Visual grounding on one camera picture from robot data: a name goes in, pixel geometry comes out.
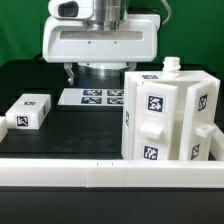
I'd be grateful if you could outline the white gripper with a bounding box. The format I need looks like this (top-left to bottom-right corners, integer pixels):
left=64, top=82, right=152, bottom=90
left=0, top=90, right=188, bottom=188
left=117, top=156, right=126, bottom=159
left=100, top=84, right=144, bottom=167
left=42, top=14, right=160, bottom=85

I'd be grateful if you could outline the white cabinet body box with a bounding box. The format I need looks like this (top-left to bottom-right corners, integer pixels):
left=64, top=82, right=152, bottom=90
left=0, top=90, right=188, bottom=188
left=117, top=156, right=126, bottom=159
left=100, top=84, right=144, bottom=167
left=121, top=57, right=220, bottom=160

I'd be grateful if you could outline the white tagged block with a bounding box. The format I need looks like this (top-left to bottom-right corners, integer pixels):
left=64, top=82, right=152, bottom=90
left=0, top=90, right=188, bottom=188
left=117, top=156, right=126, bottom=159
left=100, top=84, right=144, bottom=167
left=6, top=94, right=51, bottom=129

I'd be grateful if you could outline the white small door part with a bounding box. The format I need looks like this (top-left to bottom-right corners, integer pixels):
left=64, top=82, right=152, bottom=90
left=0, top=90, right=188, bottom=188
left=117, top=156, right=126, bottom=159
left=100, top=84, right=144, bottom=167
left=179, top=81, right=217, bottom=161
left=132, top=82, right=178, bottom=161

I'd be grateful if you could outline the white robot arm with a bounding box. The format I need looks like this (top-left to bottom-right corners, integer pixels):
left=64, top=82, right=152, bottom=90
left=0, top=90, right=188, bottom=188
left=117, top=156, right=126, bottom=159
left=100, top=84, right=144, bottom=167
left=42, top=0, right=162, bottom=83

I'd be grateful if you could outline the white flat tagged top panel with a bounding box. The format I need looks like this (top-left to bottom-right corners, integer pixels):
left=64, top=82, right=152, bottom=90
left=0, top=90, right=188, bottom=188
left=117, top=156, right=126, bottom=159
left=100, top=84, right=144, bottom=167
left=58, top=88, right=124, bottom=107

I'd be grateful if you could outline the white left fence rail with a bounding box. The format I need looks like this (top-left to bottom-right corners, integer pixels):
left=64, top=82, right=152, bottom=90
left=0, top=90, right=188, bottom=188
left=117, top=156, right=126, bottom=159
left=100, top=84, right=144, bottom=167
left=0, top=116, right=8, bottom=143

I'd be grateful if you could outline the white fence rail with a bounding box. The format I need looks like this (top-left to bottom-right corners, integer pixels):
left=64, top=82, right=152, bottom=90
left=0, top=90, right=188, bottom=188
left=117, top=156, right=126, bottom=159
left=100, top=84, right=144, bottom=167
left=0, top=116, right=8, bottom=143
left=0, top=159, right=224, bottom=188
left=210, top=128, right=224, bottom=161

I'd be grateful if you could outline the white right fence rail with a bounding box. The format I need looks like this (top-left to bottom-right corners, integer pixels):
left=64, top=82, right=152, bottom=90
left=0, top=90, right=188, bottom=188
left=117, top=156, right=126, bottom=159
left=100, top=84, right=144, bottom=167
left=210, top=128, right=224, bottom=161

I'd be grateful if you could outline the white front fence rail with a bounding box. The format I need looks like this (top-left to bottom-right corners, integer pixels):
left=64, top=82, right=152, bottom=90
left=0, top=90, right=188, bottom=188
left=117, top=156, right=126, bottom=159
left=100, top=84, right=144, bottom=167
left=0, top=159, right=224, bottom=188

